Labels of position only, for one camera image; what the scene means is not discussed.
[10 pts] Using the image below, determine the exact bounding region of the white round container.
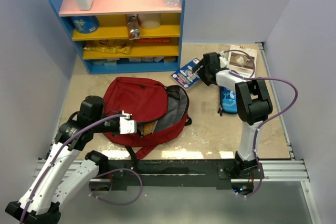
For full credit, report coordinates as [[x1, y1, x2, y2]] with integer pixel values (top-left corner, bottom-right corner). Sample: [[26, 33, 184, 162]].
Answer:
[[138, 13, 161, 29]]

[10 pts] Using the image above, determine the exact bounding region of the blue cartoon book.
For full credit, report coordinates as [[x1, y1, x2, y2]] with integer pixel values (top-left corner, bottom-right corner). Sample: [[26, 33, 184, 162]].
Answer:
[[171, 58, 200, 89]]

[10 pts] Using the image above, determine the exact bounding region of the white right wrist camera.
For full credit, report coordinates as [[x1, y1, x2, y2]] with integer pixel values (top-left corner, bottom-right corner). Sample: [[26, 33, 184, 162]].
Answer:
[[219, 51, 229, 68]]

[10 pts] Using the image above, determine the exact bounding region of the red backpack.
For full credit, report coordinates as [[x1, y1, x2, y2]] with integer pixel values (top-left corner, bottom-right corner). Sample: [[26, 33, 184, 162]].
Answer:
[[103, 77, 192, 162]]

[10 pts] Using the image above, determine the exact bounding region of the orange treehouse book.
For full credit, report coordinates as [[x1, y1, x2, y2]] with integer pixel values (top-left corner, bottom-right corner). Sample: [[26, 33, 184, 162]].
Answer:
[[138, 120, 158, 136]]

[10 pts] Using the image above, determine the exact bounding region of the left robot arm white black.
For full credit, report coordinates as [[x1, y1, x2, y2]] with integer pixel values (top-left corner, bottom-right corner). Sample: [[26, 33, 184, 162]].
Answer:
[[5, 95, 123, 223]]

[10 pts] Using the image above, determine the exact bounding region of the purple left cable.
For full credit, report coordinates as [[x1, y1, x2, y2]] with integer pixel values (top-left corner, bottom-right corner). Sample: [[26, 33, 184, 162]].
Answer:
[[19, 113, 144, 224]]

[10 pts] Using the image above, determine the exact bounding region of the blue dinosaur pencil case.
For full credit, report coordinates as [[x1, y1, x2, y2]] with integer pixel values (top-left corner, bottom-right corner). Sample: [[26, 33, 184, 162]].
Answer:
[[217, 87, 238, 116]]

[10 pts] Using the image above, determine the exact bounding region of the red flat box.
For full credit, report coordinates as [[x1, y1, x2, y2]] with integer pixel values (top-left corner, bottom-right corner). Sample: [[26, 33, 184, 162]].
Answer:
[[136, 37, 171, 44]]

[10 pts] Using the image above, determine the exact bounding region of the silver snack packet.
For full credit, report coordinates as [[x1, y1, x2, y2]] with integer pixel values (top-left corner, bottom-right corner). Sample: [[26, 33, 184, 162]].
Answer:
[[126, 14, 140, 40]]

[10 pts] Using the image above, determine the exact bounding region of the blue snack can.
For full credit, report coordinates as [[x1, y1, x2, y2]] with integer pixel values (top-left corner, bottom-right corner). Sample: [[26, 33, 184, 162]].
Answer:
[[71, 16, 99, 34]]

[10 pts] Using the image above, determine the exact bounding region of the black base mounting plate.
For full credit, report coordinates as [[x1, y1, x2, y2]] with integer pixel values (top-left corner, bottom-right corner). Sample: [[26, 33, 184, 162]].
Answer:
[[78, 159, 265, 191]]

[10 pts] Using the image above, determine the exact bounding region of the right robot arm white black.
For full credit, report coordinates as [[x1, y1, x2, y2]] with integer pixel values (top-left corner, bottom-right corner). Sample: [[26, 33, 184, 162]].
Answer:
[[193, 52, 273, 178]]

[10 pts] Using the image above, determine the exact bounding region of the yellow chips bag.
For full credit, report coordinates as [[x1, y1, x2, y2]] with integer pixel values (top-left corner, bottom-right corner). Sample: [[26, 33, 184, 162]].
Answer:
[[83, 39, 132, 55]]

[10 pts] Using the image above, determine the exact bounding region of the white coffee cover book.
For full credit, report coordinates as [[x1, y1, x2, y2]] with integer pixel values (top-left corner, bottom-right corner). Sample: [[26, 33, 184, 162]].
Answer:
[[227, 45, 257, 78]]

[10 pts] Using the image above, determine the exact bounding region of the blue shelf unit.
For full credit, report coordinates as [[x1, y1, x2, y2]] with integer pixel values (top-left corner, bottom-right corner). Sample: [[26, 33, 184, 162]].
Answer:
[[49, 0, 185, 74]]

